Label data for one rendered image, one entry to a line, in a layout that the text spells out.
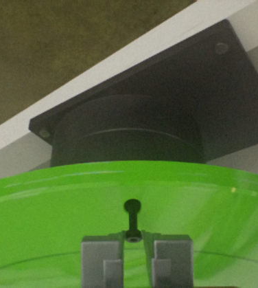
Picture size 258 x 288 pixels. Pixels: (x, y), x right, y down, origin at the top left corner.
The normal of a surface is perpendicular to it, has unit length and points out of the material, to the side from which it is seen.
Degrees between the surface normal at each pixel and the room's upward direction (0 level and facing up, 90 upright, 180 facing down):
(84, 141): 90
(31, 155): 0
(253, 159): 0
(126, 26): 0
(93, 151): 90
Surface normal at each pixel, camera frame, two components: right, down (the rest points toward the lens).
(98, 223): -0.04, 0.50
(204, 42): 0.01, 0.81
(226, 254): 0.17, 0.55
